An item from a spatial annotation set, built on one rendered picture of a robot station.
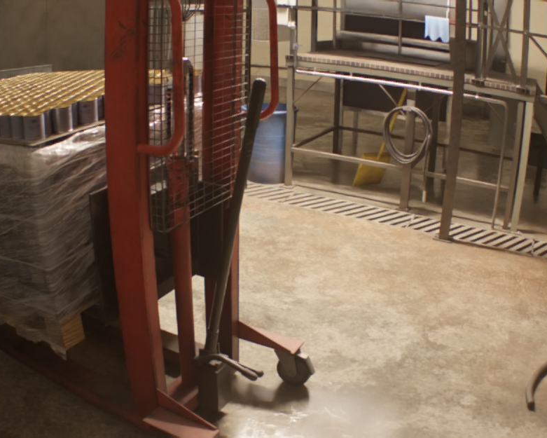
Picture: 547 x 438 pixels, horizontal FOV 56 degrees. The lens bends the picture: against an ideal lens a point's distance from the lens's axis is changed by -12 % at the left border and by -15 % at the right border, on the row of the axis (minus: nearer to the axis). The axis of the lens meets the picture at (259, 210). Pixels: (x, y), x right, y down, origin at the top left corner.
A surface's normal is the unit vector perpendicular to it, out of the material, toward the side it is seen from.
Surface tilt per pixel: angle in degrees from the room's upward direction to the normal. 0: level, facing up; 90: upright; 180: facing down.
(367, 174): 120
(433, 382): 0
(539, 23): 90
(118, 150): 90
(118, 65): 90
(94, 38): 90
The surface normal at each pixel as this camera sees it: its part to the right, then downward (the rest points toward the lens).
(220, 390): 0.88, 0.18
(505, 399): 0.02, -0.94
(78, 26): -0.48, 0.30
